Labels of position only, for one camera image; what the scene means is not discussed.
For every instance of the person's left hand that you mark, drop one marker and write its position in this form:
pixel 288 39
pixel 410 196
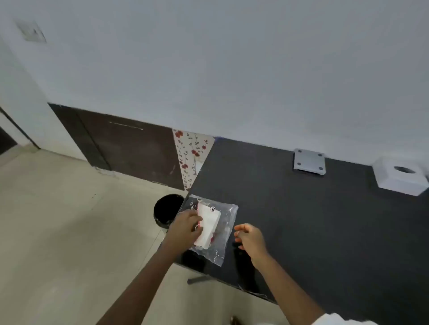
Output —
pixel 181 231

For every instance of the person's right hand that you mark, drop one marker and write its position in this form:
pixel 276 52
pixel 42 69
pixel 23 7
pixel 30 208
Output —
pixel 254 242

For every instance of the person's left fingers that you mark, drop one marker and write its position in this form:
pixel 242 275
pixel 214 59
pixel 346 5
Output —
pixel 197 223

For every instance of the person's right fingers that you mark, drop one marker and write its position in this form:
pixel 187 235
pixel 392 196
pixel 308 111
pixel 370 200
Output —
pixel 240 231

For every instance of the clear plastic zip bag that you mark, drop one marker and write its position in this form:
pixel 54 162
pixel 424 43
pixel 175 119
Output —
pixel 225 231

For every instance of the person's left forearm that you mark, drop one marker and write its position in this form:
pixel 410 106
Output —
pixel 140 288

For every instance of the person's right forearm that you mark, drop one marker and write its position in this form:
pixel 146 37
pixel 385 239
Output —
pixel 288 291

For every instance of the white folded cloth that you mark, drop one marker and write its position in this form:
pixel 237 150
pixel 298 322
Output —
pixel 209 222

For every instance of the black round waste bin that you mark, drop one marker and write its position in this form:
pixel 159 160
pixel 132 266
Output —
pixel 167 209

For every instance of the red floral patterned panel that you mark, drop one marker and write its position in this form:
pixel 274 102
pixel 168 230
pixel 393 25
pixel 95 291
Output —
pixel 191 154

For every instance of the dark brown cabinet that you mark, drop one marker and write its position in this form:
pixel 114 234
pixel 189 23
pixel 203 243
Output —
pixel 134 150

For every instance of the grey square metal plate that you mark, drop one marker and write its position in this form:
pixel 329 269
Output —
pixel 309 162

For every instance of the white shirt sleeve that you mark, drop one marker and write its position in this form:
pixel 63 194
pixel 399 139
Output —
pixel 338 320

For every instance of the white box with round hole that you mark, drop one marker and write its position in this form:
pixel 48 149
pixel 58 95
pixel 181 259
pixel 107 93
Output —
pixel 398 179

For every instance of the white wall switch plate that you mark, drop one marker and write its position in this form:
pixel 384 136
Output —
pixel 32 31

